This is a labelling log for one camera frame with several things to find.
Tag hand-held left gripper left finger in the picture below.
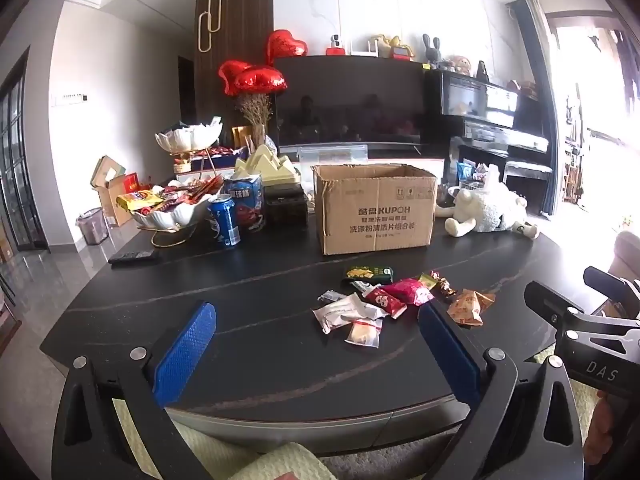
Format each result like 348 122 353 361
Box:
51 301 218 480

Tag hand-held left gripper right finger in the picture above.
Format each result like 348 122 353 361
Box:
417 302 586 480

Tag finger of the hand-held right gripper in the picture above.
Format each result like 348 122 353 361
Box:
583 266 640 321
524 281 608 348

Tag clear red-striped biscuit packet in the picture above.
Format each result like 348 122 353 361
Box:
344 317 386 348

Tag brown cardboard box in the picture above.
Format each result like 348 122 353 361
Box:
312 163 439 256

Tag person's right hand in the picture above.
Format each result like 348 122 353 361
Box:
584 396 623 480

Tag beige armchair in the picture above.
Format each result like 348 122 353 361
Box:
612 230 640 281

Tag orange snack packet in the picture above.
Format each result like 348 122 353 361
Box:
446 288 496 327

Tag colourful foil candy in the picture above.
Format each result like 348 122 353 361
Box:
431 270 458 297

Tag magenta snack packet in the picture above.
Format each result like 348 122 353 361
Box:
382 278 435 307

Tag red snack packet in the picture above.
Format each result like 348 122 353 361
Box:
363 287 408 319

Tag dark green cracker packet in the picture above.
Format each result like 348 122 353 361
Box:
344 266 394 285

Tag black remote control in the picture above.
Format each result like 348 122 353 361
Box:
108 250 160 264

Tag white plush sheep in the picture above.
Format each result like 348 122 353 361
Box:
435 180 541 239

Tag piano bench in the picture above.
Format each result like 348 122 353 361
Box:
502 160 554 211

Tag white shell tiered stand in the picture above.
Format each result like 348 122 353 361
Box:
131 117 226 249

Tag blue soda can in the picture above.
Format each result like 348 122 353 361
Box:
206 195 242 249

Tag pale yellow cloth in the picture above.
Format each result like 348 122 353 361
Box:
112 395 338 480

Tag grey trash bin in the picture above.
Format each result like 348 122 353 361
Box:
76 207 110 246

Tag pile of snack packets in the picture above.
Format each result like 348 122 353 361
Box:
116 175 223 216

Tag blue drink carton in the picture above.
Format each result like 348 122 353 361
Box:
223 174 265 233

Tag open cardboard boxes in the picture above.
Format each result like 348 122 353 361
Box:
90 155 141 228

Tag black storage box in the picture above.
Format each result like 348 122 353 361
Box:
263 183 309 231

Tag yellow mountain-shaped ornament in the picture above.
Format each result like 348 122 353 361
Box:
235 144 302 186

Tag black piano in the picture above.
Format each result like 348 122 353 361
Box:
425 67 551 196

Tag clear plastic container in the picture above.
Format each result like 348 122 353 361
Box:
297 144 368 163

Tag black glass door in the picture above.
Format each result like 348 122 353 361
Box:
0 52 51 256

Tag dried flower bouquet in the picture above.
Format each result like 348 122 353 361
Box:
237 92 275 150

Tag black television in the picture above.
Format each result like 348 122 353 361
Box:
272 55 432 147

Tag grey rabbit figurine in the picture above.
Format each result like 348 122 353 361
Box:
422 33 442 68

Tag red heart balloon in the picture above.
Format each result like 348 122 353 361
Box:
218 60 253 97
235 65 289 95
265 30 308 66

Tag gold camel ornament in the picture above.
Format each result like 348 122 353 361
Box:
370 34 416 62

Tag gold loop wall lamp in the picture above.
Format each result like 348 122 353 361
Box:
198 0 224 53

